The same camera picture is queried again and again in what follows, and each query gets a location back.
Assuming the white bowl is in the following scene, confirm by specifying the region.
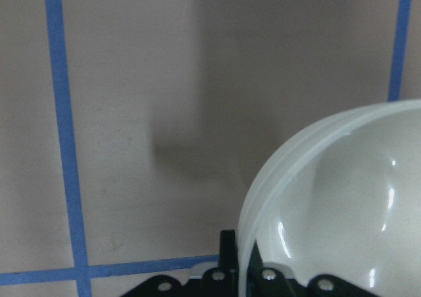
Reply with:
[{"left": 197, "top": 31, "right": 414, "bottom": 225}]
[{"left": 237, "top": 100, "right": 420, "bottom": 296}]

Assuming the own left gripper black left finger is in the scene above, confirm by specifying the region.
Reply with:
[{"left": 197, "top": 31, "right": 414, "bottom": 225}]
[{"left": 219, "top": 230, "right": 237, "bottom": 296}]

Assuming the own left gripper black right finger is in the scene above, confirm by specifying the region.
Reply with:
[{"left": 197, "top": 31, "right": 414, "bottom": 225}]
[{"left": 246, "top": 242, "right": 265, "bottom": 297}]

